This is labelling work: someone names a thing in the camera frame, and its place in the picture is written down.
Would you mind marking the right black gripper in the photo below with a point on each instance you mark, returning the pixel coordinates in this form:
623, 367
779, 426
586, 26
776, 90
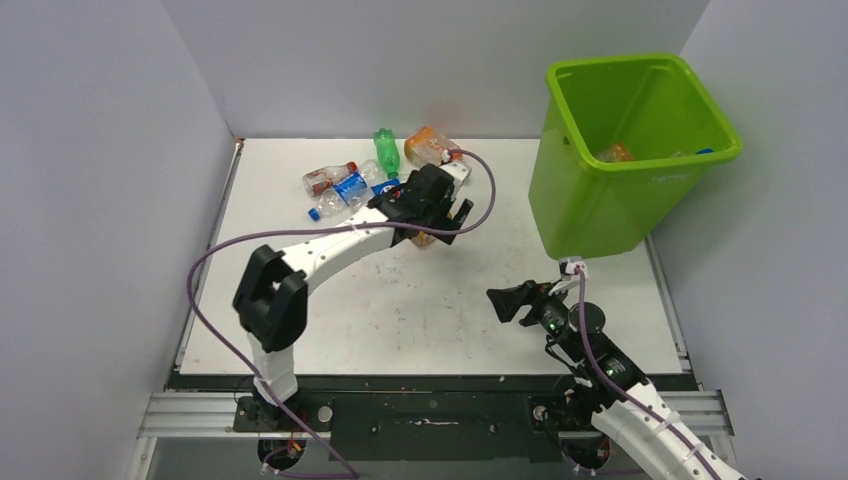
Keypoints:
507, 301

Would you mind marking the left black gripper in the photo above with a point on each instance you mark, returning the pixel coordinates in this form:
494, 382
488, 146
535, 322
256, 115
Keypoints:
456, 215

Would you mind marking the small orange juice bottle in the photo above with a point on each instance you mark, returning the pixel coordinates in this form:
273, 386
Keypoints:
422, 240

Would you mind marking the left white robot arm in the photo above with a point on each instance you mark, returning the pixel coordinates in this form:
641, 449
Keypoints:
271, 299

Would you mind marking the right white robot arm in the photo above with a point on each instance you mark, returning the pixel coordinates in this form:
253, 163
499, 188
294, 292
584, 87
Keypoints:
610, 392

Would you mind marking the green plastic bin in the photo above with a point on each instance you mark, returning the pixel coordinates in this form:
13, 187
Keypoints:
653, 104

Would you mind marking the pepsi bottle blue cap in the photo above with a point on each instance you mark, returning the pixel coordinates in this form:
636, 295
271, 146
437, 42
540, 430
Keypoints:
386, 186

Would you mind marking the large orange tea bottle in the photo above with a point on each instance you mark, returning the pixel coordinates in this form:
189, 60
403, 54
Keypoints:
428, 146

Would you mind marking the green soda bottle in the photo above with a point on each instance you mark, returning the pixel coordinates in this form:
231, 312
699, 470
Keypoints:
387, 152

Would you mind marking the blue label crushed bottle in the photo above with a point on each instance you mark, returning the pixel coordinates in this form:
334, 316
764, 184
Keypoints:
349, 194

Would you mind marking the crushed red label bottle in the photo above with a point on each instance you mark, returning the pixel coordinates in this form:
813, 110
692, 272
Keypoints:
321, 179

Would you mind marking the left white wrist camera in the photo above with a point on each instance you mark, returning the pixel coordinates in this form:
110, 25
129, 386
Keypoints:
455, 167

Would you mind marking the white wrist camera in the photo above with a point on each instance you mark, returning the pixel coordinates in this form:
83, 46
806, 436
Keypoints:
573, 271
455, 167

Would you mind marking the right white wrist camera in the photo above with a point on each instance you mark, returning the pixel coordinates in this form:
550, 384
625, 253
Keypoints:
573, 271

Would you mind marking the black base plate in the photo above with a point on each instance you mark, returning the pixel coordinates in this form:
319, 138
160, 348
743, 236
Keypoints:
448, 418

